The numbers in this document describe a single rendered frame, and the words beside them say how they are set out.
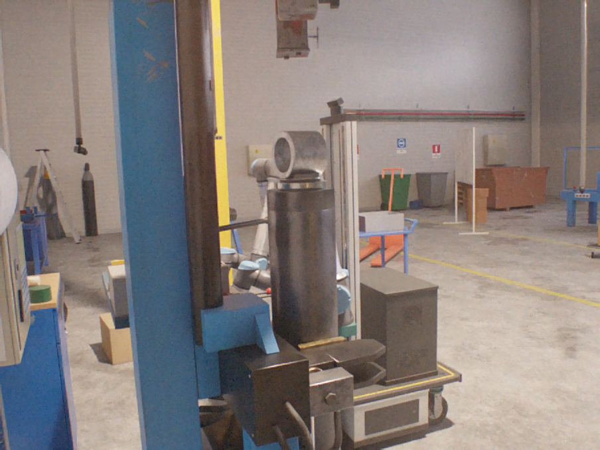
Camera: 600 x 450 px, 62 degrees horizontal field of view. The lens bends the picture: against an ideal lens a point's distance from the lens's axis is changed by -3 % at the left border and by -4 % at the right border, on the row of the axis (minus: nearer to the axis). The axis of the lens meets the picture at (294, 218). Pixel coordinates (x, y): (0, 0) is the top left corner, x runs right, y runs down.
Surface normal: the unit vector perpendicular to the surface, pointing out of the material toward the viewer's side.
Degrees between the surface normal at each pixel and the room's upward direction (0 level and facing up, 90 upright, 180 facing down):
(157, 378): 90
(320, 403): 90
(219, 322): 90
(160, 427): 90
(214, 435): 0
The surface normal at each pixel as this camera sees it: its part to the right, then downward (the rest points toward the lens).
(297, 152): 0.50, 0.04
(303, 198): 0.05, 0.12
